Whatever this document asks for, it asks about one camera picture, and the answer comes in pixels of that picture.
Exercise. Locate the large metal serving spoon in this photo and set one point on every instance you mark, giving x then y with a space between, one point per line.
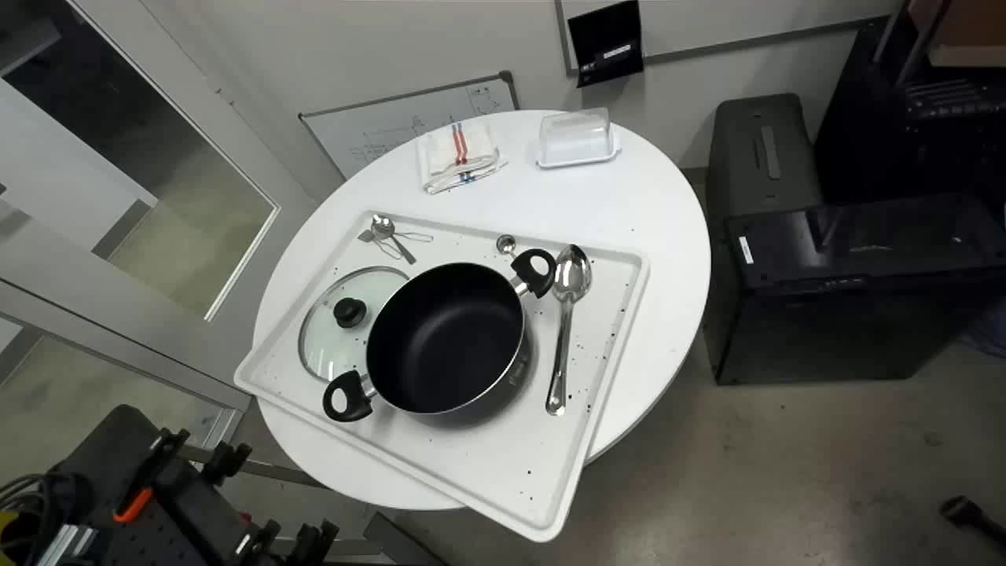
570 274

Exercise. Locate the brown cardboard box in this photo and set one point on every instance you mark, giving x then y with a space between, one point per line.
969 31

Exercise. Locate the glass lid black knob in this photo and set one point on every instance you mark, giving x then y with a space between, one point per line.
323 344

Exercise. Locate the black cooking pot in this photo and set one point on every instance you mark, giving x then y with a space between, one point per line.
441 334

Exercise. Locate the small metal spoon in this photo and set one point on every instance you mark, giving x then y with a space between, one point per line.
369 236
384 223

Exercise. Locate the white plastic tray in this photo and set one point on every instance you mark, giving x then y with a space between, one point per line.
472 461

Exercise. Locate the black floor object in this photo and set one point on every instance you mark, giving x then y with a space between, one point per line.
964 515

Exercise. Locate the black wall box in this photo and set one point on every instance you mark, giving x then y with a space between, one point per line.
605 42

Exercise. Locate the clear plastic butter dish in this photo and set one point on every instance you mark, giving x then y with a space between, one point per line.
577 144

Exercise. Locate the dark shelf unit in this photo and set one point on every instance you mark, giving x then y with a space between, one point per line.
921 115

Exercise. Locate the small round metal piece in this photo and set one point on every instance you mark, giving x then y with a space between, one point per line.
509 242

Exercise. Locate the framed whiteboard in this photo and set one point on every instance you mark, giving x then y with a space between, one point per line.
387 128

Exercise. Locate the black tool cart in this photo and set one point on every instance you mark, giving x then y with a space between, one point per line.
105 461

